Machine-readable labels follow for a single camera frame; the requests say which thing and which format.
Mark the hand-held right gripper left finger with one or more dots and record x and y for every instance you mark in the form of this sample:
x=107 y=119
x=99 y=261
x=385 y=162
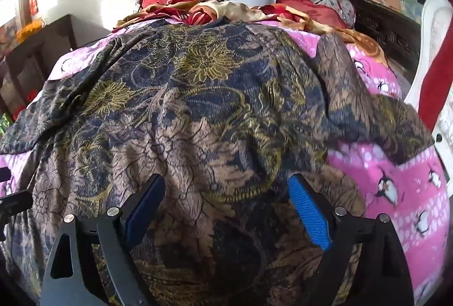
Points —
x=143 y=210

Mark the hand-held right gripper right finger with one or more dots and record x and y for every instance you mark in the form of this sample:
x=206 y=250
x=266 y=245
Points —
x=309 y=210

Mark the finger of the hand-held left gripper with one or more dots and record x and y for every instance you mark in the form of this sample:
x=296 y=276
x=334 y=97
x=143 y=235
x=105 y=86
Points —
x=4 y=174
x=14 y=204

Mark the brown blue batik cloth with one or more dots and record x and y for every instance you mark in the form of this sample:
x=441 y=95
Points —
x=212 y=115

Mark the pink penguin print blanket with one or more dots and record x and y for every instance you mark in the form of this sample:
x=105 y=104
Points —
x=389 y=168

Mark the orange item on shelf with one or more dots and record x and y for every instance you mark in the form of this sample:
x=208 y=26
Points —
x=30 y=28

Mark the red cloth on chair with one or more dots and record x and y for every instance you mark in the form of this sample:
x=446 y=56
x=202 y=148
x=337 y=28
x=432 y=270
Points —
x=442 y=79

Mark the red gold satin cloth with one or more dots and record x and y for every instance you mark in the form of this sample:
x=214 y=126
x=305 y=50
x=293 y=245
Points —
x=226 y=10

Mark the colourful items on headboard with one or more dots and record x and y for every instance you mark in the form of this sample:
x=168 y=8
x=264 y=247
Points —
x=400 y=3

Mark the white chair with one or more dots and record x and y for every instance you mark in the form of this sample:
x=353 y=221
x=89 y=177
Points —
x=435 y=19

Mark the red wall sign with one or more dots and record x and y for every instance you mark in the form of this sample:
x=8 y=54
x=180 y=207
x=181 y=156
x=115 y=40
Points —
x=34 y=4

